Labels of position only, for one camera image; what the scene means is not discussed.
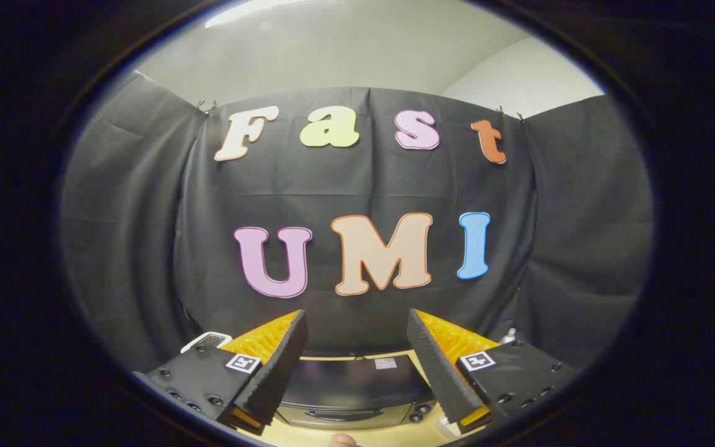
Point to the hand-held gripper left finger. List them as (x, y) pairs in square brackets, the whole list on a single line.
[(280, 366)]

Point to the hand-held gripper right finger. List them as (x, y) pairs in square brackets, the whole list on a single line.
[(435, 372)]

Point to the black toaster oven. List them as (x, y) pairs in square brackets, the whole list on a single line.
[(351, 385)]

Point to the white plastic box appliance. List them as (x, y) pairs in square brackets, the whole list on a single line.
[(208, 339)]

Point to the white pink labelled bottle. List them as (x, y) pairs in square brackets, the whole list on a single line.
[(508, 337)]

